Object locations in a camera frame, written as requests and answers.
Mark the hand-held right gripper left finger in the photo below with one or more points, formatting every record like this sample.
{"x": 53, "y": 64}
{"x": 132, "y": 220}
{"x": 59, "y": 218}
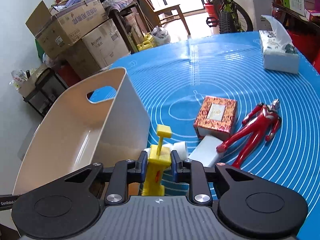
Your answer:
{"x": 142, "y": 166}

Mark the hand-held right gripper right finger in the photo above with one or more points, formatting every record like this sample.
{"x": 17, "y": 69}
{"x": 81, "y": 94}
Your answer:
{"x": 175, "y": 167}

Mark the yellow plastic toy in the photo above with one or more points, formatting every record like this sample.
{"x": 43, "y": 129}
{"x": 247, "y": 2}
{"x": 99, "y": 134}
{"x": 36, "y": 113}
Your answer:
{"x": 157, "y": 161}

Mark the white plastic bottle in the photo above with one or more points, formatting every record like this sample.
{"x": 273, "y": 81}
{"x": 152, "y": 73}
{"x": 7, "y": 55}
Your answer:
{"x": 181, "y": 150}

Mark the white rectangular box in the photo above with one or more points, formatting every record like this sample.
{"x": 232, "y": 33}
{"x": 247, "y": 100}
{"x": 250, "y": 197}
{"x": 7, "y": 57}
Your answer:
{"x": 205, "y": 151}

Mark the red patterned box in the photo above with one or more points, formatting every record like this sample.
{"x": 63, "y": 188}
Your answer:
{"x": 215, "y": 115}

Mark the beige plastic basket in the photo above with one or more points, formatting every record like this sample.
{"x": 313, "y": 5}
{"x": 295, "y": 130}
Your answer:
{"x": 75, "y": 130}

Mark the red hero action figure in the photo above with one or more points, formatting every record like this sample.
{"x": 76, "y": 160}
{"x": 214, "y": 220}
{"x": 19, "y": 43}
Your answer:
{"x": 257, "y": 120}

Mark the blue silicone mat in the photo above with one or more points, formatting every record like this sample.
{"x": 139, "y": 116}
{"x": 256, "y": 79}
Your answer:
{"x": 225, "y": 80}

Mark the red storage box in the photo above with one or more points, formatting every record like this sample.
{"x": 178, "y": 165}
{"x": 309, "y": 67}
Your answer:
{"x": 68, "y": 75}

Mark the small cardboard box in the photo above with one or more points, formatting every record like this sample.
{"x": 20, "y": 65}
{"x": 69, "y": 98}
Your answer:
{"x": 27, "y": 83}

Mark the black metal rack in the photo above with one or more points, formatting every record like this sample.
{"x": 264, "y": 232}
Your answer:
{"x": 47, "y": 86}

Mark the yellow plastic jugs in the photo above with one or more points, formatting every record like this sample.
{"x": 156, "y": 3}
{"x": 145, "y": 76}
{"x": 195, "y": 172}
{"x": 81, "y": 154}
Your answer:
{"x": 145, "y": 45}

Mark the large cardboard box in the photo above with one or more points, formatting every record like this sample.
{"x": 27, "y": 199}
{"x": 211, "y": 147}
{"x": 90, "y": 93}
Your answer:
{"x": 100, "y": 50}

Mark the clear plastic bag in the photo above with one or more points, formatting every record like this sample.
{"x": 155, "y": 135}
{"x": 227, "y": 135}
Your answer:
{"x": 161, "y": 35}

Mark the dark wooden table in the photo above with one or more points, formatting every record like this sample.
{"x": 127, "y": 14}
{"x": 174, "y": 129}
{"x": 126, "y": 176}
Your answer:
{"x": 120, "y": 25}

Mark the white tissue box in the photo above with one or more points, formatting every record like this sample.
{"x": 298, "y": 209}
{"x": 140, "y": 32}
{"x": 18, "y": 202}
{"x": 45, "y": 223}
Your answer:
{"x": 277, "y": 60}

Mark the green bag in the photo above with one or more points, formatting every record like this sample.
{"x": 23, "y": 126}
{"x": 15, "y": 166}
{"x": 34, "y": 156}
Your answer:
{"x": 39, "y": 50}

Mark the wooden chair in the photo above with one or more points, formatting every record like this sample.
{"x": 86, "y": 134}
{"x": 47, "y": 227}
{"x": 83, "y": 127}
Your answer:
{"x": 170, "y": 10}

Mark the green bicycle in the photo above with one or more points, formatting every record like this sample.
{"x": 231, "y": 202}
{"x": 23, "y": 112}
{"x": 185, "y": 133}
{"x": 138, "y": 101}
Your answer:
{"x": 225, "y": 17}

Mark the open cardboard box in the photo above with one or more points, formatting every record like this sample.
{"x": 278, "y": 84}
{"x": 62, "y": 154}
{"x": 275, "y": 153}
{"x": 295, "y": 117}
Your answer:
{"x": 75, "y": 22}

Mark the wooden side shelf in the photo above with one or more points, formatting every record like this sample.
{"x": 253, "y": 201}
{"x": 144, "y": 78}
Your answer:
{"x": 300, "y": 22}

